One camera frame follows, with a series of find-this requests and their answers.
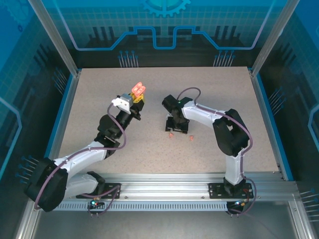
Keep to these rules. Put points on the pink earbud charging case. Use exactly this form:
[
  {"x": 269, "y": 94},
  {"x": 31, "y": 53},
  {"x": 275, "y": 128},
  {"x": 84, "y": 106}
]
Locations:
[{"x": 138, "y": 88}]

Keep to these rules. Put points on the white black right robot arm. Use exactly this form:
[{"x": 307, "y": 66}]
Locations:
[{"x": 231, "y": 134}]

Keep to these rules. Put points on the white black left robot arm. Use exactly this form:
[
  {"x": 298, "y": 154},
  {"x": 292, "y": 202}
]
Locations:
[{"x": 82, "y": 155}]

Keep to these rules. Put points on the small connector with lights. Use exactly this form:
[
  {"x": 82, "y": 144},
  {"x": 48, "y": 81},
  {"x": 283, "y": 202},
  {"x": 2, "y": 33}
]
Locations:
[
  {"x": 96, "y": 203},
  {"x": 240, "y": 203}
]

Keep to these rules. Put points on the metal shelf panel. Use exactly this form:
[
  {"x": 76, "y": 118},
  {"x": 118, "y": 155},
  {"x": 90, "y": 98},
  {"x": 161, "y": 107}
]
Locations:
[{"x": 159, "y": 226}]

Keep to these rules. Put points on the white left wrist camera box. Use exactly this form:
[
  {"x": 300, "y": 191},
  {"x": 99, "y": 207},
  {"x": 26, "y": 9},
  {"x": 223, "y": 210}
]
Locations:
[{"x": 122, "y": 102}]

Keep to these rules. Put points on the aluminium table side rail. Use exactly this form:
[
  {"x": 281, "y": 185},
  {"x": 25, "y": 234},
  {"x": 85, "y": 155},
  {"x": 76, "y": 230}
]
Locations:
[
  {"x": 267, "y": 117},
  {"x": 64, "y": 117}
]

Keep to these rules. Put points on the aluminium mounting rail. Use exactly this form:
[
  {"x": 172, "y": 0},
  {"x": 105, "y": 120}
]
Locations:
[{"x": 164, "y": 186}]

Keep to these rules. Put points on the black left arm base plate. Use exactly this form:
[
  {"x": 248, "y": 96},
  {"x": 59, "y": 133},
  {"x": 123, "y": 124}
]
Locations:
[{"x": 113, "y": 188}]

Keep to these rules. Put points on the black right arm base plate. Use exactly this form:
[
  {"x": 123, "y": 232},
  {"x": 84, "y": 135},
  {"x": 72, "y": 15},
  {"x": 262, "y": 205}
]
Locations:
[{"x": 216, "y": 190}]

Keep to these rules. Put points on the aluminium frame post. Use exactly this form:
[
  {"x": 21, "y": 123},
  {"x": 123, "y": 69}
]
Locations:
[
  {"x": 274, "y": 37},
  {"x": 54, "y": 39}
]

